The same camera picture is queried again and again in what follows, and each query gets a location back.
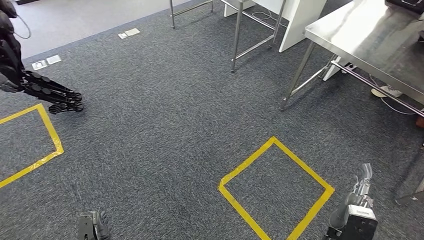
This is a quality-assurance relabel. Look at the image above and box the black humanoid robot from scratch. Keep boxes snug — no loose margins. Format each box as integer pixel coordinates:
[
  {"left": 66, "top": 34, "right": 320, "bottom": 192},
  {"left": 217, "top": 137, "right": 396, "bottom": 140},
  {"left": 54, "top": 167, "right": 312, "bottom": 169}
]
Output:
[{"left": 0, "top": 0, "right": 85, "bottom": 116}]

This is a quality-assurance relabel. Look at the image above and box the yellow floor tape square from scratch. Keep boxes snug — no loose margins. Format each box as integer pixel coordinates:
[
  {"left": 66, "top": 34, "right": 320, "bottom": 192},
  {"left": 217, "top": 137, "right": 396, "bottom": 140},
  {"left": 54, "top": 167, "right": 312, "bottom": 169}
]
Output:
[
  {"left": 217, "top": 136, "right": 336, "bottom": 240},
  {"left": 0, "top": 102, "right": 65, "bottom": 190}
]

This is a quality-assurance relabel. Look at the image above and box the person's foot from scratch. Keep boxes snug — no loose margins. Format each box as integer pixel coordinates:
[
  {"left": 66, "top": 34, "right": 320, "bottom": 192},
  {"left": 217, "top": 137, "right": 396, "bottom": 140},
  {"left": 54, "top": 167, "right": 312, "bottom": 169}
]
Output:
[{"left": 370, "top": 85, "right": 404, "bottom": 99}]

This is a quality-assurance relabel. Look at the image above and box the stainless steel table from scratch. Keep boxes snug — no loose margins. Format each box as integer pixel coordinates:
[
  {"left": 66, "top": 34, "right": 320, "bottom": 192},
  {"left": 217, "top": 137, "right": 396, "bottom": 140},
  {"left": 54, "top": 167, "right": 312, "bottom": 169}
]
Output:
[{"left": 168, "top": 0, "right": 288, "bottom": 74}]

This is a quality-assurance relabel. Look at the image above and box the stainless steel workbench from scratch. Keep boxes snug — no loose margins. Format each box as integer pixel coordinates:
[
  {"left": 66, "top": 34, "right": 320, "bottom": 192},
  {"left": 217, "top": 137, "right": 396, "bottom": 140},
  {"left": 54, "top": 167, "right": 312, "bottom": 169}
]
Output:
[{"left": 279, "top": 0, "right": 424, "bottom": 207}]

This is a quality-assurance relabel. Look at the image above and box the double metal floor outlet plate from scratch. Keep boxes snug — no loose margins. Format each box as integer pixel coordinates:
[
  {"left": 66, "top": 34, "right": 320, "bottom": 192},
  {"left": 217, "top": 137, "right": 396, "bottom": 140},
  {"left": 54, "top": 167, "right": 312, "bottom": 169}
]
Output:
[{"left": 31, "top": 54, "right": 63, "bottom": 71}]

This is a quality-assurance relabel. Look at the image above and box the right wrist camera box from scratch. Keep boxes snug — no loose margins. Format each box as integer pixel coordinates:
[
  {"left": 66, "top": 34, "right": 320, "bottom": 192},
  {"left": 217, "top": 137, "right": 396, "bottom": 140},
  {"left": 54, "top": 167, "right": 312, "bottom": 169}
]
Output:
[{"left": 342, "top": 204, "right": 379, "bottom": 240}]

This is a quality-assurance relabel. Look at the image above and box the white cabinet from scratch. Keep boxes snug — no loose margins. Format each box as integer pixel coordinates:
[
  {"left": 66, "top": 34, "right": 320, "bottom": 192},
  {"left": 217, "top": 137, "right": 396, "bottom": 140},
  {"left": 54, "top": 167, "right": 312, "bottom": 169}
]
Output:
[{"left": 223, "top": 0, "right": 328, "bottom": 54}]

